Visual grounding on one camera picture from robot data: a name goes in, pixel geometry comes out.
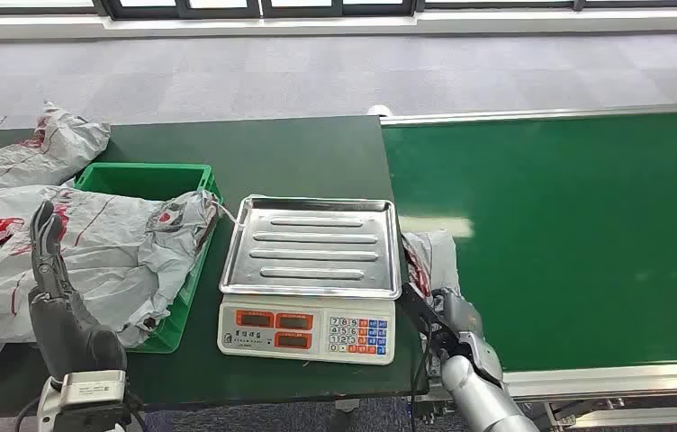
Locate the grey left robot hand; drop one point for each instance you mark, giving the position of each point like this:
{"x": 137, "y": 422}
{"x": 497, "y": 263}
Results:
{"x": 58, "y": 334}

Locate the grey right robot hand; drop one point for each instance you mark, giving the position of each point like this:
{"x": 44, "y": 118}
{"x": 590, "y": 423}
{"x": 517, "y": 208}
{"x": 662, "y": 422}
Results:
{"x": 455, "y": 313}

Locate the small grey courier bag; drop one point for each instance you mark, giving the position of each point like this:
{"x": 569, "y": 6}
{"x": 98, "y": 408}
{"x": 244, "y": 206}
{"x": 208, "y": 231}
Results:
{"x": 437, "y": 256}

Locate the green plastic basket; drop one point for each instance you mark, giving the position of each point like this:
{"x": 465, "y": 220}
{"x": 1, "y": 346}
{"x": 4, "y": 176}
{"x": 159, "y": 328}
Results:
{"x": 147, "y": 179}

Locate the large grey courier bag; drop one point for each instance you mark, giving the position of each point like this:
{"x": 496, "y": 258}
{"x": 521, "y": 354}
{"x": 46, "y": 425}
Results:
{"x": 100, "y": 250}

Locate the green conveyor belt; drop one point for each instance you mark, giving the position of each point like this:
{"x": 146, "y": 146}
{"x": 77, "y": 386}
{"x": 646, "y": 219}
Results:
{"x": 565, "y": 238}

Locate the white electronic scale body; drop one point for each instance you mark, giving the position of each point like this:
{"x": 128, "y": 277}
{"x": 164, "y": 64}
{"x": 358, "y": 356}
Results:
{"x": 308, "y": 331}

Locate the steel scale pan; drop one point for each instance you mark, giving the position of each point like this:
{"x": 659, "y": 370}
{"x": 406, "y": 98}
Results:
{"x": 314, "y": 247}

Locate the crumpled grey courier bag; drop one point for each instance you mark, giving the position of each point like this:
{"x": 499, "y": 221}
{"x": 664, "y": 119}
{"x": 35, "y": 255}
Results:
{"x": 34, "y": 158}

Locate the white round end cap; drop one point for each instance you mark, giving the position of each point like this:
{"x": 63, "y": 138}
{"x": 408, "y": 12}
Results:
{"x": 379, "y": 111}

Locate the dark green table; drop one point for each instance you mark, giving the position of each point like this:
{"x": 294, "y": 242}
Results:
{"x": 291, "y": 155}

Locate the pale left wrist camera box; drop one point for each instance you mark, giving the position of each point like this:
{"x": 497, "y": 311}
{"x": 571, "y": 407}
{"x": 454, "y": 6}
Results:
{"x": 93, "y": 390}

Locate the aluminium conveyor frame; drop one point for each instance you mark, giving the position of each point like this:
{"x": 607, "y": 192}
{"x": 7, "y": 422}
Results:
{"x": 601, "y": 380}

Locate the dark window frame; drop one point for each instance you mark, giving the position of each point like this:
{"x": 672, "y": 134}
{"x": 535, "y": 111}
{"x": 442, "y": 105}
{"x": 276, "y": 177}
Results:
{"x": 225, "y": 8}

